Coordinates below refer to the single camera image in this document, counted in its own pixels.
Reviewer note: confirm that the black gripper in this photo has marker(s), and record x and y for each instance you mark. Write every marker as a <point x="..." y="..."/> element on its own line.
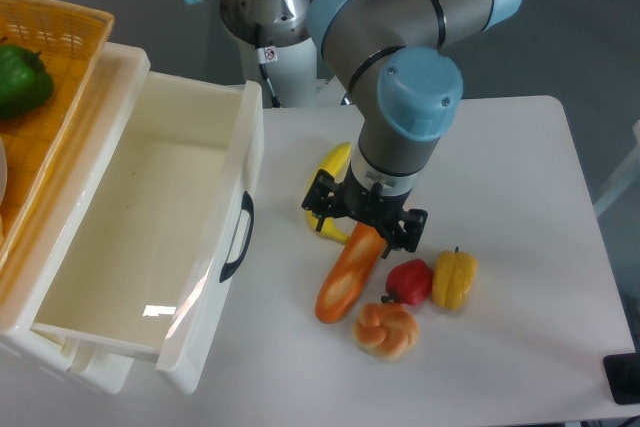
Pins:
<point x="327" y="198"/>

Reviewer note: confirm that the long orange baguette bread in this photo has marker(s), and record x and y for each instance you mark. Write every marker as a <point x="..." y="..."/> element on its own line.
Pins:
<point x="347" y="279"/>

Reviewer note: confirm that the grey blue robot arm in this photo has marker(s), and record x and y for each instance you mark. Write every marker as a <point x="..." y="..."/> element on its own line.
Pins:
<point x="386" y="54"/>

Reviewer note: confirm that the round braided bread roll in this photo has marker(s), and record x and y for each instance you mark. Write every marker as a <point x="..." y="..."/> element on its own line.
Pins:
<point x="385" y="330"/>

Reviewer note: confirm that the yellow banana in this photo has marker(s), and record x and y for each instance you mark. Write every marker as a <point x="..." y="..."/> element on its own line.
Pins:
<point x="333" y="163"/>

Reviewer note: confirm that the red bell pepper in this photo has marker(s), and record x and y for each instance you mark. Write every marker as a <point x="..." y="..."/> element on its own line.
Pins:
<point x="409" y="283"/>

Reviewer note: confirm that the yellow bell pepper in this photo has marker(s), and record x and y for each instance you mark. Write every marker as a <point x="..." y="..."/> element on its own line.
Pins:
<point x="454" y="275"/>

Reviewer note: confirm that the white plastic drawer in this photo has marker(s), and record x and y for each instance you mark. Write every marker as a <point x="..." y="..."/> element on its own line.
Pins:
<point x="148" y="271"/>

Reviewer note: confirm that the black device at table edge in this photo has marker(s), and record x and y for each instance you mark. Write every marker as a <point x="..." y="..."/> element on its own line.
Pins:
<point x="622" y="372"/>

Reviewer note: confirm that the white drawer cabinet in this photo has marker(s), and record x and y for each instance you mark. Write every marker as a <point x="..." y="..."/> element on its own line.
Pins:
<point x="90" y="141"/>

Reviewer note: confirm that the orange wicker basket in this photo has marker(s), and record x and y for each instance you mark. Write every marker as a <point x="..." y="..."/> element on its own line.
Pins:
<point x="70" y="38"/>

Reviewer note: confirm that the green bell pepper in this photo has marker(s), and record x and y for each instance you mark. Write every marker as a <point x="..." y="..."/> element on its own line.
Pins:
<point x="25" y="81"/>

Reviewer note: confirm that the white plate in basket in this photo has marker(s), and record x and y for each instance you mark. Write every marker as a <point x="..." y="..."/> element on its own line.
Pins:
<point x="3" y="171"/>

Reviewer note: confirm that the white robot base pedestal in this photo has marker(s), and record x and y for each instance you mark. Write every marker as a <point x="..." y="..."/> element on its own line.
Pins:
<point x="275" y="48"/>

